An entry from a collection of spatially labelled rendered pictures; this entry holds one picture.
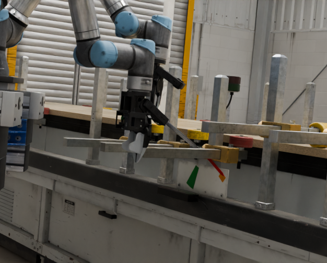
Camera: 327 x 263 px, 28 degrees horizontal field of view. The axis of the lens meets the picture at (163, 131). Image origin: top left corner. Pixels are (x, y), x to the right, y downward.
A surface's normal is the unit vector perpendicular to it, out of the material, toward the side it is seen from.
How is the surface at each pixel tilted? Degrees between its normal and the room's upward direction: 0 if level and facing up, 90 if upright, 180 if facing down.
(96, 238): 90
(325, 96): 90
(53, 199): 92
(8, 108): 90
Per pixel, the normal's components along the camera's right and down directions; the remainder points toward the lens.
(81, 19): -0.15, 0.26
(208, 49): 0.54, 0.09
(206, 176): -0.79, -0.04
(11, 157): 0.06, 0.06
